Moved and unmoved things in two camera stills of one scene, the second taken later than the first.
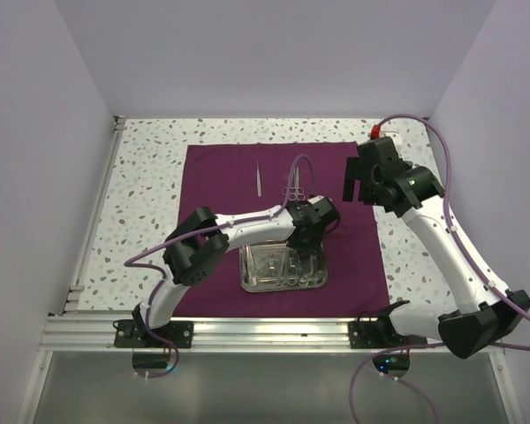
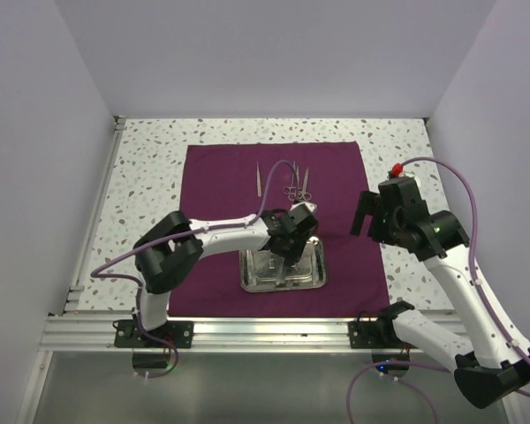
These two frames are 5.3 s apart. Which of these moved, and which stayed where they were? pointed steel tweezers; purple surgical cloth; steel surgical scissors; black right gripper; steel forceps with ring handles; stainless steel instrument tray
Moved: black right gripper; steel forceps with ring handles
Stayed: pointed steel tweezers; purple surgical cloth; stainless steel instrument tray; steel surgical scissors
